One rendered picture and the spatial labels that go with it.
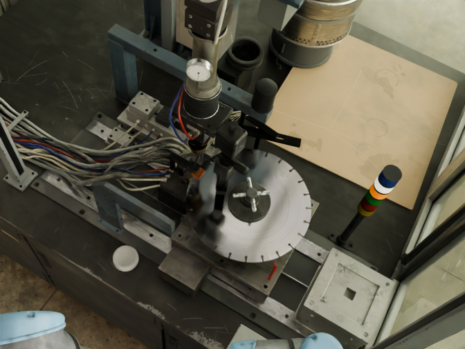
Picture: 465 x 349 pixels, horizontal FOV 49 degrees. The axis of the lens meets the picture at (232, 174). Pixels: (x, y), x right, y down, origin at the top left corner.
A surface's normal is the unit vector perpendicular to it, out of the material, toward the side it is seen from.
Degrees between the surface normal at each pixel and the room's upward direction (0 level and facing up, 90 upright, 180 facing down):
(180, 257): 0
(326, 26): 90
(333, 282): 0
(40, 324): 37
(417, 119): 0
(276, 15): 90
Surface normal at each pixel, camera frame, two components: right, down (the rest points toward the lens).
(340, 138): 0.11, -0.49
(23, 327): 0.33, -0.52
